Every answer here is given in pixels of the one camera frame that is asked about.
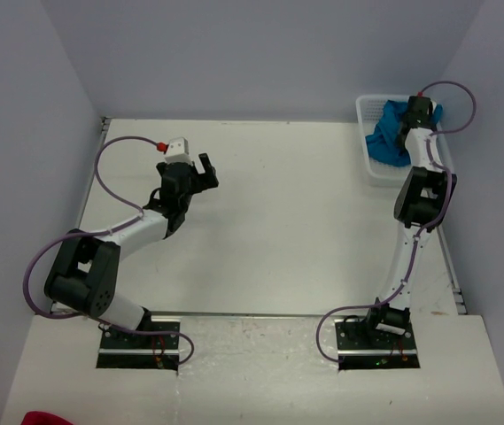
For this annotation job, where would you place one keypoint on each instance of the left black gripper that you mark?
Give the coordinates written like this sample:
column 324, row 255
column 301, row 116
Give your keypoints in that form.
column 205, row 180

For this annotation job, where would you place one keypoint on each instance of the blue t shirt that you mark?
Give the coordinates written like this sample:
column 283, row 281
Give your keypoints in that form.
column 388, row 146

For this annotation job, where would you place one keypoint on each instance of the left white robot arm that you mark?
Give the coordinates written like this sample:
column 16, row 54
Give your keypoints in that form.
column 85, row 272

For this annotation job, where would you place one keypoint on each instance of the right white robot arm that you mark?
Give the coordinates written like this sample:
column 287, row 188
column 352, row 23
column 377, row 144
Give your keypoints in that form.
column 419, row 208

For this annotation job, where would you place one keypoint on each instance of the white plastic basket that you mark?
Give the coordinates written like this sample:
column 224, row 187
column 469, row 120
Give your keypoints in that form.
column 369, row 110

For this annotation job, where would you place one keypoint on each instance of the red cloth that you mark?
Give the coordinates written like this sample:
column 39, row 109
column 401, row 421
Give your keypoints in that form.
column 43, row 418

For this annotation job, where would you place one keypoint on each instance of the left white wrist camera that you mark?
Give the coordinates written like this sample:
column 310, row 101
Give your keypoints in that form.
column 175, row 151

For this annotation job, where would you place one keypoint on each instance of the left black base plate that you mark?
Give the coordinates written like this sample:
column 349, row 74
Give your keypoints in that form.
column 118, row 350

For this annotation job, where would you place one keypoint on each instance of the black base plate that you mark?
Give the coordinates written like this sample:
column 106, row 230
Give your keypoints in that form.
column 360, row 348
column 118, row 350

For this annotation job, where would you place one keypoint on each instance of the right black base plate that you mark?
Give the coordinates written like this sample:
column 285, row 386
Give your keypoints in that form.
column 360, row 348

